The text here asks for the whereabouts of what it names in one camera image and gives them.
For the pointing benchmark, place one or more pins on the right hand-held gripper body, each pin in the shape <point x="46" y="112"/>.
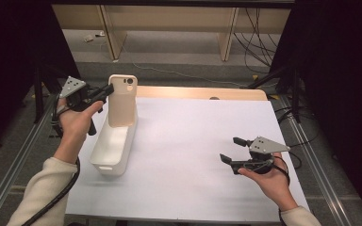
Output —
<point x="265" y="147"/>

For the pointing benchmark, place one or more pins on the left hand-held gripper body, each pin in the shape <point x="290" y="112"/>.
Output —
<point x="75" y="91"/>

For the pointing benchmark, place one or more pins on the beige phone case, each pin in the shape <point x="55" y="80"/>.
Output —
<point x="122" y="103"/>

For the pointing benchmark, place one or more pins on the white plastic storage box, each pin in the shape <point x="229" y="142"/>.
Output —
<point x="113" y="147"/>

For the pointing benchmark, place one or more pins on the person's left hand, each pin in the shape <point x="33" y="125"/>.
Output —
<point x="75" y="125"/>

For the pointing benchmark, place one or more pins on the person's right hand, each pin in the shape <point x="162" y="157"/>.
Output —
<point x="271" y="185"/>

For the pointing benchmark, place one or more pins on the black metal stand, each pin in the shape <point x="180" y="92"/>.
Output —
<point x="295" y="94"/>
<point x="38" y="94"/>

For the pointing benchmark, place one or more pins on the white table mat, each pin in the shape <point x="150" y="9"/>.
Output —
<point x="185" y="157"/>

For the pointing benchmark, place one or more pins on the black curtain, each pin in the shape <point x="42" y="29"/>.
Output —
<point x="342" y="78"/>
<point x="12" y="62"/>

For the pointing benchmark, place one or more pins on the beige wooden desk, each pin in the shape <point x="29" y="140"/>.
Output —
<point x="169" y="19"/>

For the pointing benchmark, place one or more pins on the aluminium floor rail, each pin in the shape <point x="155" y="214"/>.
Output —
<point x="314" y="163"/>
<point x="15" y="169"/>

